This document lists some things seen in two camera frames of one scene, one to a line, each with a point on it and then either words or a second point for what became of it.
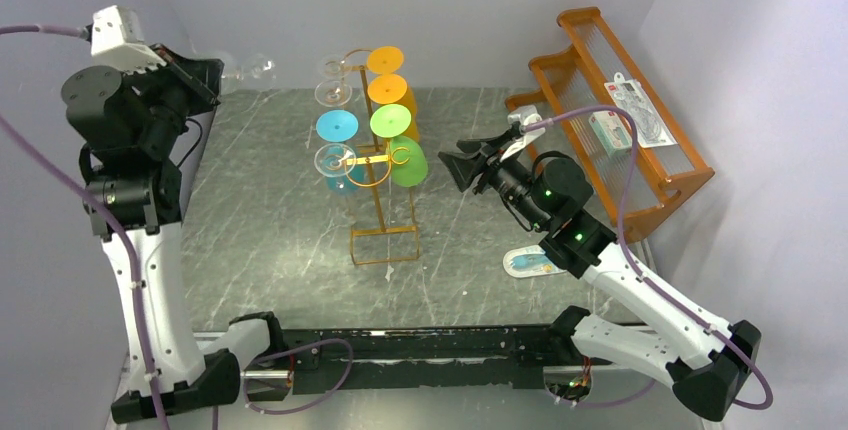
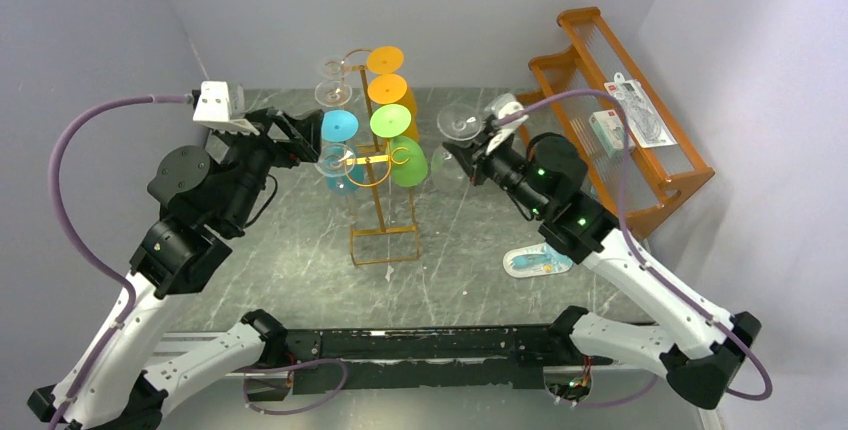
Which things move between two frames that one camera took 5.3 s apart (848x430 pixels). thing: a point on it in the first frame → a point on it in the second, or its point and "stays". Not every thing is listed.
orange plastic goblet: (388, 89) stays
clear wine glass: (333, 94) stays
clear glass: (257, 72) → (457, 122)
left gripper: (202, 77) → (305, 133)
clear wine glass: (330, 66) stays
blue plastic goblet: (342, 166) stays
